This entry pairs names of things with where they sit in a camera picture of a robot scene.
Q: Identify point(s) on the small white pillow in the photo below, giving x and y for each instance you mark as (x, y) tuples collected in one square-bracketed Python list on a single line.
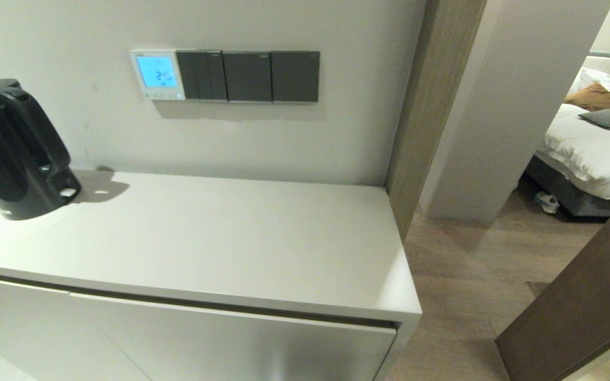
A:
[(591, 76)]

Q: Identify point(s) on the light wooden door frame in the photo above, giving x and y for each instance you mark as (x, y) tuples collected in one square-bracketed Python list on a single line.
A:
[(432, 79)]

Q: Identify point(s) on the white slipper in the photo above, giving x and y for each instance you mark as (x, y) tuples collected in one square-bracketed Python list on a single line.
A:
[(547, 202)]

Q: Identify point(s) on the white bed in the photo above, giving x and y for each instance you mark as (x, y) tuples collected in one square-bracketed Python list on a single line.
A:
[(591, 154)]

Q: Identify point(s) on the dark grey multi-rocker wall switch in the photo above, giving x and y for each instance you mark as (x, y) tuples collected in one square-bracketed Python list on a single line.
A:
[(202, 75)]

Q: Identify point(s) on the dark grey single wall switch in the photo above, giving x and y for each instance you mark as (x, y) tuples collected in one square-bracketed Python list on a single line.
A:
[(247, 76), (295, 76)]

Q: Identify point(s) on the white sideboard cabinet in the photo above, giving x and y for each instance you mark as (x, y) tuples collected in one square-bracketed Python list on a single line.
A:
[(284, 238)]

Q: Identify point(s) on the grey bed base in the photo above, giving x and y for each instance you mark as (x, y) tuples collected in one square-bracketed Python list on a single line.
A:
[(554, 186)]

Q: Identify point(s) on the brown wooden door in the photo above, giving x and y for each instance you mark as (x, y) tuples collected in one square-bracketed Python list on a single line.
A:
[(575, 307)]

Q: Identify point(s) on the brown cushion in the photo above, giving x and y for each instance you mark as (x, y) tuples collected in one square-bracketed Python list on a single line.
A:
[(596, 99)]

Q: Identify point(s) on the white wall thermostat panel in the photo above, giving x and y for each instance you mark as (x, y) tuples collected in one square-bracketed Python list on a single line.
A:
[(155, 71)]

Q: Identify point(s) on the white cabinet door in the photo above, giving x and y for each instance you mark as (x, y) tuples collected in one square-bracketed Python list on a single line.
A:
[(29, 338), (284, 349)]

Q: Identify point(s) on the black electric kettle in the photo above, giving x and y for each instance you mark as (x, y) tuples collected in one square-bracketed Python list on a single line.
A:
[(14, 159)]

